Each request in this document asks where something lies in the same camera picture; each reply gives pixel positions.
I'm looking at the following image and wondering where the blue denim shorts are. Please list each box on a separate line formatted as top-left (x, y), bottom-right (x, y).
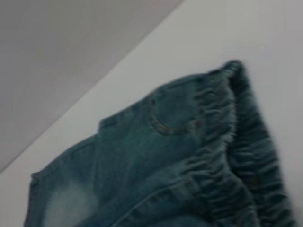
top-left (23, 59), bottom-right (298, 227)

